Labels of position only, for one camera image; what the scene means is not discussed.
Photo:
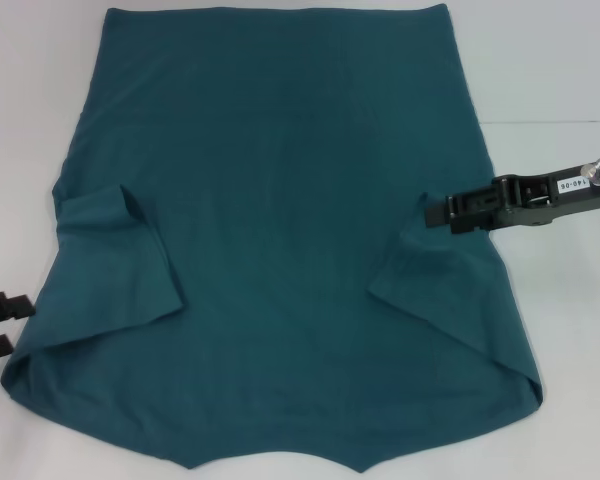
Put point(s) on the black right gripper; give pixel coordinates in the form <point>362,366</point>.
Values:
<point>567,202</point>

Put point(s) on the teal blue shirt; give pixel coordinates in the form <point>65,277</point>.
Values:
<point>280,225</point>

